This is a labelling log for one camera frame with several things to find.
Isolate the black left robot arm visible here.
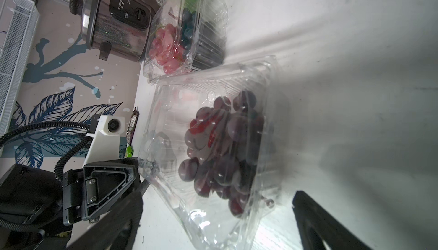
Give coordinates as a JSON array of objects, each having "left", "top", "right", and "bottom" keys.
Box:
[{"left": 1, "top": 115, "right": 143, "bottom": 250}]

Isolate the silver rice cooker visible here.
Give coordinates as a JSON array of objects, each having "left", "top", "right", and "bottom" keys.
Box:
[{"left": 69, "top": 0, "right": 155, "bottom": 63}]

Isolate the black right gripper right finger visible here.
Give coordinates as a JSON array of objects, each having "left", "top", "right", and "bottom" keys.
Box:
[{"left": 292, "top": 191, "right": 369, "bottom": 250}]

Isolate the dark purple grape bunch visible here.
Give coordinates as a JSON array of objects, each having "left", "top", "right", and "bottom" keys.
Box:
[{"left": 178, "top": 90, "right": 265, "bottom": 218}]

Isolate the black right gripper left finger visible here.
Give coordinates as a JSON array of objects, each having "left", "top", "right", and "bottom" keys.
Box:
[{"left": 67, "top": 191, "right": 143, "bottom": 250}]

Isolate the green snack packet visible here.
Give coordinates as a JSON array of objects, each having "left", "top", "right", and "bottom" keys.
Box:
[{"left": 124, "top": 145, "right": 133, "bottom": 158}]

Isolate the black grape bunch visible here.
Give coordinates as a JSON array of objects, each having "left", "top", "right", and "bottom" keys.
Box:
[{"left": 180, "top": 7, "right": 225, "bottom": 70}]

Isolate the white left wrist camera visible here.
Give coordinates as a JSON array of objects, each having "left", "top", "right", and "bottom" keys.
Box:
[{"left": 83, "top": 114, "right": 125, "bottom": 166}]

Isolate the white wire mesh shelf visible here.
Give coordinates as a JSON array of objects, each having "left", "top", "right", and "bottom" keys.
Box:
[{"left": 1, "top": 0, "right": 40, "bottom": 134}]

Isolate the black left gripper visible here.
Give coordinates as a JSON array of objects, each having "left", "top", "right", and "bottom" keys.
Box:
[{"left": 62, "top": 157, "right": 140, "bottom": 226}]

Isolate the pink red grape bunch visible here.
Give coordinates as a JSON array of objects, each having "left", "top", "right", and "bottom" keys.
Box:
[{"left": 148, "top": 23, "right": 187, "bottom": 75}]

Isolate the brown snack packet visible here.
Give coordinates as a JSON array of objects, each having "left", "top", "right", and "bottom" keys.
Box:
[{"left": 126, "top": 108, "right": 139, "bottom": 146}]

